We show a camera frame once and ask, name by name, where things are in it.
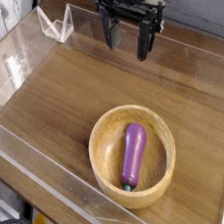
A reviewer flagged clear acrylic tray enclosure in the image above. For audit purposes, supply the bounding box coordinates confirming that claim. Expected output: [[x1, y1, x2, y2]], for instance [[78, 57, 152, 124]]
[[0, 5, 224, 224]]

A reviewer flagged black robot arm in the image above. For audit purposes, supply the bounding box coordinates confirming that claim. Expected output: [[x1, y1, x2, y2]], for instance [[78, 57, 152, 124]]
[[97, 0, 165, 62]]

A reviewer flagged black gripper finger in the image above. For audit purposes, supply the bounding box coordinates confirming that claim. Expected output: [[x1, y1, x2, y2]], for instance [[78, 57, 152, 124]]
[[137, 20, 156, 62], [100, 8, 120, 50]]

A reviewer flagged purple toy eggplant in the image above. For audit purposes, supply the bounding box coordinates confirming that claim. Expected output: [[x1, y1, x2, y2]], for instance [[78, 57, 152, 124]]
[[120, 123, 147, 192]]

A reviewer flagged brown wooden bowl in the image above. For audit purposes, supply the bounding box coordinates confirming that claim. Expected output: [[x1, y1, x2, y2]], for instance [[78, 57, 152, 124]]
[[88, 105, 176, 209]]

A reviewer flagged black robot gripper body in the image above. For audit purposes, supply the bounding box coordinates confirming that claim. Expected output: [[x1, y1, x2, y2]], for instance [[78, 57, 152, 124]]
[[97, 0, 165, 33]]

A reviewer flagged clear acrylic corner bracket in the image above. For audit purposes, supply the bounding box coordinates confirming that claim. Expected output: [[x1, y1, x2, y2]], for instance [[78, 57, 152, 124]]
[[36, 5, 74, 43]]

